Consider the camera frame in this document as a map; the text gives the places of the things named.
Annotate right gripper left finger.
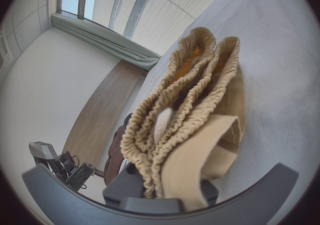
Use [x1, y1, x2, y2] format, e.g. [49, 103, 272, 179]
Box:
[103, 164, 146, 205]

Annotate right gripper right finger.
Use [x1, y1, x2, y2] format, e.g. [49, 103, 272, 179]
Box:
[199, 180, 220, 207]

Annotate tan shorts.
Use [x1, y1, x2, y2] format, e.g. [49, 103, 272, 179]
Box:
[120, 27, 247, 213]

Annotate bed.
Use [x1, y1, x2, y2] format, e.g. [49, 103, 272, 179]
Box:
[61, 0, 320, 209]

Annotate brown shorts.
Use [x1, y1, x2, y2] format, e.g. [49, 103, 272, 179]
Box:
[104, 125, 128, 186]

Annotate black garment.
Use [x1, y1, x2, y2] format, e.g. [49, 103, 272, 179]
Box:
[124, 113, 133, 129]

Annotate grey-green curtain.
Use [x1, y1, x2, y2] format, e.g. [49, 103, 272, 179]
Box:
[51, 14, 162, 71]

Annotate white ceiling air vent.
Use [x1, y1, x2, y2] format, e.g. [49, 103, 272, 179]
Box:
[0, 26, 13, 79]

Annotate window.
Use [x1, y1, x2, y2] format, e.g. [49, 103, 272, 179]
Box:
[57, 0, 243, 56]

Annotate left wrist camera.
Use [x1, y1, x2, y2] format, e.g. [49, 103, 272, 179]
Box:
[58, 153, 75, 169]

